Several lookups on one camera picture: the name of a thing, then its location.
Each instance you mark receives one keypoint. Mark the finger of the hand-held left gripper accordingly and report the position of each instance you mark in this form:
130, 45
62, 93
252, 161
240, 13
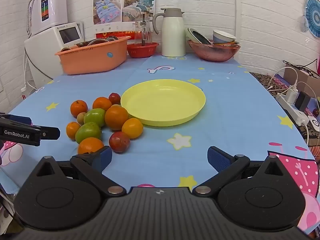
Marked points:
17, 118
51, 133

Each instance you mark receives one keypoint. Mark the pink glass bowl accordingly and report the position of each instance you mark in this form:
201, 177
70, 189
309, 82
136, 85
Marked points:
213, 53

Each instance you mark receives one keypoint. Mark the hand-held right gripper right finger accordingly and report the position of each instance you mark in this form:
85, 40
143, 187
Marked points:
216, 157

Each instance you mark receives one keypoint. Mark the red plastic basket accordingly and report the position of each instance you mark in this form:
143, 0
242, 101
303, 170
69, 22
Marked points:
142, 50

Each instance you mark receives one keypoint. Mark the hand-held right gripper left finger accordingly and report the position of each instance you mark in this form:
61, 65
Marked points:
105, 157

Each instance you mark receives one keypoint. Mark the yellow-orange citrus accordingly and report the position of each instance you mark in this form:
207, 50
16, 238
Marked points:
132, 128

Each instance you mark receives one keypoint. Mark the white thermos jug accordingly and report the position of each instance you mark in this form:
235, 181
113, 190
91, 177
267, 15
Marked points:
172, 33

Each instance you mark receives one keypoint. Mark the wall poster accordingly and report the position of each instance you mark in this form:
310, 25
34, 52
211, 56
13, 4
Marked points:
123, 5

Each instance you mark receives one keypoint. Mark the cardboard box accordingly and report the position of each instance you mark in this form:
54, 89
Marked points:
303, 77

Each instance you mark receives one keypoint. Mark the leopard print cloth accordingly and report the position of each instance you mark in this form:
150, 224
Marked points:
262, 80

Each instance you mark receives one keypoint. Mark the blue and white bowl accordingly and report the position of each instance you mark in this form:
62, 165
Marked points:
223, 36

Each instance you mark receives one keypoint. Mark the red plum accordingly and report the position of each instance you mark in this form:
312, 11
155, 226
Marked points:
114, 98
119, 142

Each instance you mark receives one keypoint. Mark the white appliance with screen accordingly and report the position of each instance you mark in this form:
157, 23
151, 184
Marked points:
68, 33

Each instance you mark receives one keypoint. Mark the glass pitcher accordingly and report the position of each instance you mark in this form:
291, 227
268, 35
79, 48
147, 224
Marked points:
143, 31

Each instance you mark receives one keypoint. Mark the blue paper fan decoration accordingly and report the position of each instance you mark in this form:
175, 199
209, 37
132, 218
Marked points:
313, 17

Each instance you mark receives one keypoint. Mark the small brown fruit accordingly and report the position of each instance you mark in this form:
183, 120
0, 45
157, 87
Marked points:
80, 118

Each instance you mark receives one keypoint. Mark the orange plastic basin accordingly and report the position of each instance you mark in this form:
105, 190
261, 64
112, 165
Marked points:
95, 57

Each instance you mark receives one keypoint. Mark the white plate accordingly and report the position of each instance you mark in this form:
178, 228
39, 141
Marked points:
197, 36

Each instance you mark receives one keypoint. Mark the yellow plastic plate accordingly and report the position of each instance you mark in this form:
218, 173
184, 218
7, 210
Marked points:
163, 102

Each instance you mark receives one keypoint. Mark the black power adapter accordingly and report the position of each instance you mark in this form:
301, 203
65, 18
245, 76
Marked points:
301, 101

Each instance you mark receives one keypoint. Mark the blue star-printed tablecloth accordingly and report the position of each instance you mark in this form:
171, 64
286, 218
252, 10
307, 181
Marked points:
225, 110

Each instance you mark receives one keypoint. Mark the large orange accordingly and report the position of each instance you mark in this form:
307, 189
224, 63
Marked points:
116, 118

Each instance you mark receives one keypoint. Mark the oval green fruit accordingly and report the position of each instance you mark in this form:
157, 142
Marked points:
88, 132

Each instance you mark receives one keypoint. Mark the white water purifier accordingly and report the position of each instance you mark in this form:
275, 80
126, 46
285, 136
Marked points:
53, 7

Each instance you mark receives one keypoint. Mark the white charger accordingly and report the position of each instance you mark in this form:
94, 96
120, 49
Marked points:
291, 93

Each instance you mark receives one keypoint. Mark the round green fruit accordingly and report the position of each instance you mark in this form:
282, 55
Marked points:
95, 117

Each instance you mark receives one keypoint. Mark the metal bowl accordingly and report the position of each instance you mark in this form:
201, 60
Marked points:
95, 42

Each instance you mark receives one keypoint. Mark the white round device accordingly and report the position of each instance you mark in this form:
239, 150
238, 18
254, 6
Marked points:
314, 123

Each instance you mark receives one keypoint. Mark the white power strip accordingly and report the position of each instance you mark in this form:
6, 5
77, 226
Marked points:
292, 111

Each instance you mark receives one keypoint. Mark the patterned bowl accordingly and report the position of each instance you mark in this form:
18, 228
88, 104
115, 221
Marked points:
231, 44

